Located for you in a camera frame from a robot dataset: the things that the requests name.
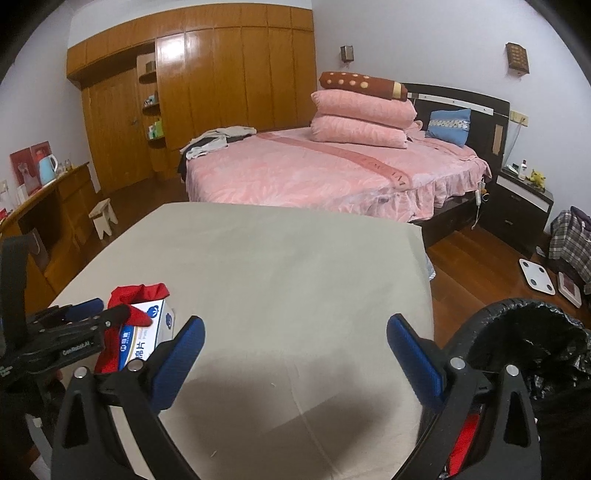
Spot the white and blue box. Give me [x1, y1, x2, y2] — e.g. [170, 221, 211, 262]
[117, 299, 178, 370]

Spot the brown dotted bolster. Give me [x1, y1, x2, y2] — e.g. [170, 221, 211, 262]
[318, 71, 411, 103]

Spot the wooden wardrobe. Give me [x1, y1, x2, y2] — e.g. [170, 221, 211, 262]
[66, 0, 315, 195]

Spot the bed with pink bedspread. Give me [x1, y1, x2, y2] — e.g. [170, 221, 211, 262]
[178, 124, 494, 250]

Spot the blue cushion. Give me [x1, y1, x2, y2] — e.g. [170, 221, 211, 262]
[425, 108, 472, 147]

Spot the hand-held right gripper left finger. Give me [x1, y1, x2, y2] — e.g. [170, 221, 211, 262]
[51, 315, 206, 480]

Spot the light blue kettle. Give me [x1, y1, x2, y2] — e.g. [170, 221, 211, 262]
[37, 154, 59, 188]

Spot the black headboard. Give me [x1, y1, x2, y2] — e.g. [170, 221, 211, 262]
[399, 83, 511, 174]

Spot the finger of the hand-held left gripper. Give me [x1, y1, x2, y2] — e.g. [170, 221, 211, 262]
[41, 304, 131, 344]
[28, 298, 105, 330]

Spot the small white stool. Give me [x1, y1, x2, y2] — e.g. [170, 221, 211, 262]
[89, 198, 118, 241]

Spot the plaid shirt on chair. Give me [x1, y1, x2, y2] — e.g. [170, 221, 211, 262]
[549, 209, 591, 296]

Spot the red box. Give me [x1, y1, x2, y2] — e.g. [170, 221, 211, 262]
[10, 141, 51, 197]

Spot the black trash bin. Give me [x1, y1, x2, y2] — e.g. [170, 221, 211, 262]
[438, 299, 591, 480]

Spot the pink pillow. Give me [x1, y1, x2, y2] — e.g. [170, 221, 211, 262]
[309, 114, 409, 149]
[310, 89, 416, 130]

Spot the white bathroom scale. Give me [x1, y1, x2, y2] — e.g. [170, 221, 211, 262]
[518, 258, 559, 292]

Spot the wooden side desk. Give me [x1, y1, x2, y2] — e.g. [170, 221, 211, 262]
[0, 161, 100, 333]

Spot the pink rimmed bathroom scale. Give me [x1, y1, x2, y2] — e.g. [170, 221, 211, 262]
[556, 272, 583, 308]

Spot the black nightstand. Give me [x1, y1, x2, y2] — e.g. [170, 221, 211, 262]
[478, 167, 555, 259]

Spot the white hanging cable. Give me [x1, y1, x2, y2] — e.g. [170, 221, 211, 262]
[471, 178, 491, 229]

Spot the red packaging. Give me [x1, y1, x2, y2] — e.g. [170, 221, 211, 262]
[445, 406, 485, 478]

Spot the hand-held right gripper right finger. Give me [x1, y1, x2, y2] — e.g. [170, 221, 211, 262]
[387, 313, 543, 480]

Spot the pile of clothes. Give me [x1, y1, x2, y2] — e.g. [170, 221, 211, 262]
[179, 126, 257, 161]

